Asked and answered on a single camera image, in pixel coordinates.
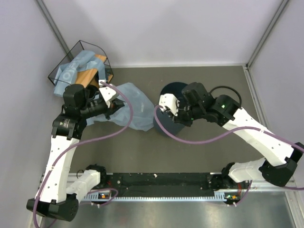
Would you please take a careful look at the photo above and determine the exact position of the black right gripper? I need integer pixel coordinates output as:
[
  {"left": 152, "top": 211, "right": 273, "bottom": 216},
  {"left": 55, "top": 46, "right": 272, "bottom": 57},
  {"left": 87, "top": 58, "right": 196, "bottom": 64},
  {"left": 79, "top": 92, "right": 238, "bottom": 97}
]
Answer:
[{"left": 169, "top": 101, "right": 204, "bottom": 128}]

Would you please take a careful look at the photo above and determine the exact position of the dark blue trash bin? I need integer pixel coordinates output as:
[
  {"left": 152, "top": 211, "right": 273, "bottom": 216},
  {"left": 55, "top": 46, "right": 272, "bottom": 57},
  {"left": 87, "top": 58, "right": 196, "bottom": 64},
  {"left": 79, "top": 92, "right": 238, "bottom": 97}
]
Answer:
[{"left": 153, "top": 82, "right": 188, "bottom": 136}]

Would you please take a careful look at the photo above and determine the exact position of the black trash bin rim ring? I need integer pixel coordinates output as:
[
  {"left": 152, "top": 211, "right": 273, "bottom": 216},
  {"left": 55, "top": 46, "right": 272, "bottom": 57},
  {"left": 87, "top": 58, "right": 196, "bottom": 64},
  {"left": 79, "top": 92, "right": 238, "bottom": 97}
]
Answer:
[{"left": 209, "top": 85, "right": 243, "bottom": 107}]

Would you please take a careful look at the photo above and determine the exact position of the light blue printed trash bag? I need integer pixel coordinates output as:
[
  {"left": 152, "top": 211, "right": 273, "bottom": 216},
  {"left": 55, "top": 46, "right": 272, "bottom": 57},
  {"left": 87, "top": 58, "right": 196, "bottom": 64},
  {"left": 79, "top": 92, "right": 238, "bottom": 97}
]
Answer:
[{"left": 54, "top": 50, "right": 108, "bottom": 97}]

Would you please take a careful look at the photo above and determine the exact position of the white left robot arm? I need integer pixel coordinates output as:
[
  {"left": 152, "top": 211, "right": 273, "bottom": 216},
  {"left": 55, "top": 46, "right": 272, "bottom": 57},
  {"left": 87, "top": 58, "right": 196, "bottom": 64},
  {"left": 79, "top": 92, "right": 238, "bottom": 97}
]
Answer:
[{"left": 26, "top": 80, "right": 124, "bottom": 228}]

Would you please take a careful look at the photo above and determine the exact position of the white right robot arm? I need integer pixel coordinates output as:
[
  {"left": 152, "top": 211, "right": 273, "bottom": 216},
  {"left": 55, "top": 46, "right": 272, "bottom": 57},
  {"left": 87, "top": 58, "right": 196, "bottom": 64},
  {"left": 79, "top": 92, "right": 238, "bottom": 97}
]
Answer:
[{"left": 160, "top": 82, "right": 304, "bottom": 188}]

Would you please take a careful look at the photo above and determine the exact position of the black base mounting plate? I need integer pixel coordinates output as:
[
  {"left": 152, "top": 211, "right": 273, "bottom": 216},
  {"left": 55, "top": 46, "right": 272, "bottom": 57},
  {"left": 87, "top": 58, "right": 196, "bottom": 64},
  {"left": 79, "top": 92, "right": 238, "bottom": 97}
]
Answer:
[{"left": 102, "top": 173, "right": 227, "bottom": 198}]

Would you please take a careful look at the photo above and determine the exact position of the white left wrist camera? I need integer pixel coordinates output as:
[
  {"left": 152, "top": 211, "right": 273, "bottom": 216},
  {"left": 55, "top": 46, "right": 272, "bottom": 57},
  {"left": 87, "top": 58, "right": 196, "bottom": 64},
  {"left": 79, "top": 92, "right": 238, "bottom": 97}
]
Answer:
[{"left": 98, "top": 80, "right": 118, "bottom": 108}]

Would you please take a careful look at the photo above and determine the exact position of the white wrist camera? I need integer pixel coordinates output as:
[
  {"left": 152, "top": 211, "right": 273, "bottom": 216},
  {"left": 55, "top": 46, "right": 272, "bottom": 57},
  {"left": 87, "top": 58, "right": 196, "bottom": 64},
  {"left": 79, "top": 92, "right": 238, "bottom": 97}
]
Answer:
[
  {"left": 159, "top": 94, "right": 180, "bottom": 116},
  {"left": 98, "top": 80, "right": 118, "bottom": 108}
]

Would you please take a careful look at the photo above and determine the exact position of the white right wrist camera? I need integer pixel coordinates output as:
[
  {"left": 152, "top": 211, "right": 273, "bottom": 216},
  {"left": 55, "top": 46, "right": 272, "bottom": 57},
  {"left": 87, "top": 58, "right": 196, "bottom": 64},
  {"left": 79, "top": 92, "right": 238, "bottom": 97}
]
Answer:
[{"left": 159, "top": 94, "right": 180, "bottom": 116}]

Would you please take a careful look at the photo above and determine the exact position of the black wire shelf rack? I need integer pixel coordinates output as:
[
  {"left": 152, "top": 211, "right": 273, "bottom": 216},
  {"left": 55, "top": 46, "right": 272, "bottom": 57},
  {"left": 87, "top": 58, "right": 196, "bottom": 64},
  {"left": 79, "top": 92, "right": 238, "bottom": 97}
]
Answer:
[{"left": 48, "top": 40, "right": 114, "bottom": 97}]

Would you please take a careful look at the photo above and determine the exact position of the aluminium frame rail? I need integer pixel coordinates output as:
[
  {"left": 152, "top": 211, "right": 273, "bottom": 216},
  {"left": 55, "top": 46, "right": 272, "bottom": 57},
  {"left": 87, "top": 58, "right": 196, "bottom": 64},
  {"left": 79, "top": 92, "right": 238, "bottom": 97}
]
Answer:
[{"left": 82, "top": 180, "right": 289, "bottom": 204}]

